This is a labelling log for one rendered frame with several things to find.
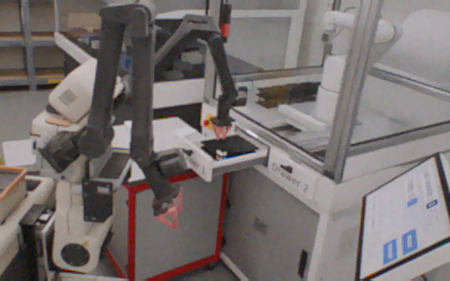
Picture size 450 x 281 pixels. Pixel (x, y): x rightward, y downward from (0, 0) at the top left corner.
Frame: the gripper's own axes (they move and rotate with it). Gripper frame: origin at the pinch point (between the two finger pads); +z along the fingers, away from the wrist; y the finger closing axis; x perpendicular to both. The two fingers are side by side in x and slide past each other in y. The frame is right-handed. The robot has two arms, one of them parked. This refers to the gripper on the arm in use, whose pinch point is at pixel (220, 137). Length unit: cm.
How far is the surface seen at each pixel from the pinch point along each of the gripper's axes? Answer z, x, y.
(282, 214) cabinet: 34.5, -22.9, 24.1
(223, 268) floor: 98, 17, 24
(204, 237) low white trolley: 70, 17, 8
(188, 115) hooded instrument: 27, 88, 36
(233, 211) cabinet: 55, 14, 24
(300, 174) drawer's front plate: 7.4, -32.0, 20.8
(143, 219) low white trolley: 46, 17, -29
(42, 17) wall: 24, 423, 26
